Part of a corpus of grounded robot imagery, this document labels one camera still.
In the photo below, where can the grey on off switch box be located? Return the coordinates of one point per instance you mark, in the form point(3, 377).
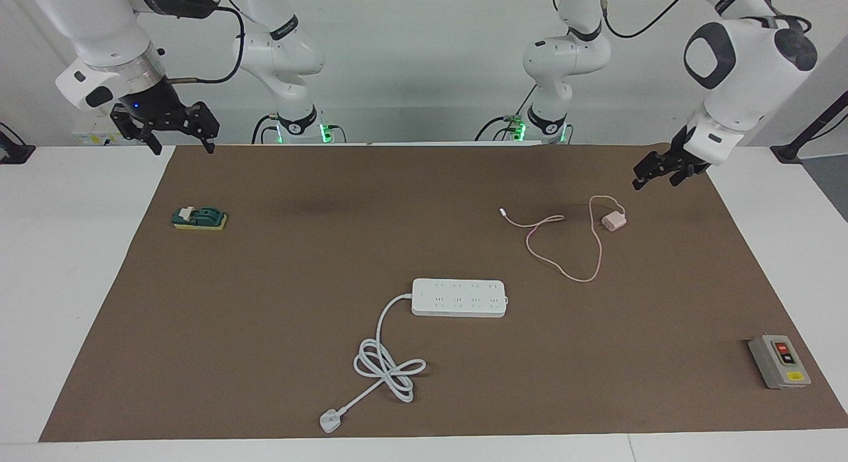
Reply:
point(778, 366)

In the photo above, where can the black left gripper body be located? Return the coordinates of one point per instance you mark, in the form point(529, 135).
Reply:
point(686, 150)

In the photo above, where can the white power strip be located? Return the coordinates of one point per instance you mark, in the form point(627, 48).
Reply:
point(457, 297)

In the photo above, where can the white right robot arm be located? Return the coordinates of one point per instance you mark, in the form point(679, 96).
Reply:
point(99, 24)

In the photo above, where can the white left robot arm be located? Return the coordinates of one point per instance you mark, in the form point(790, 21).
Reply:
point(742, 71)

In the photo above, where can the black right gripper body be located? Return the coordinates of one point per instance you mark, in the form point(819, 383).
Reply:
point(156, 104)

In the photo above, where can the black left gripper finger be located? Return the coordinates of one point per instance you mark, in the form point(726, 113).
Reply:
point(652, 167)
point(681, 177)

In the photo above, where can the pink charger adapter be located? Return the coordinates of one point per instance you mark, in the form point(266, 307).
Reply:
point(614, 221)

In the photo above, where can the black stand with pole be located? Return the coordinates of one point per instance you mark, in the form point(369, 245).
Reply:
point(788, 154)

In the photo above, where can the white yellow wall label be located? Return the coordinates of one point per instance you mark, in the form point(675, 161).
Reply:
point(93, 138)

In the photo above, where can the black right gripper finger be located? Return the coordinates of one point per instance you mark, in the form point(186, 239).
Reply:
point(136, 130)
point(202, 125)

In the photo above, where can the brown table mat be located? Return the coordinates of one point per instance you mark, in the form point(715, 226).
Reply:
point(331, 250)

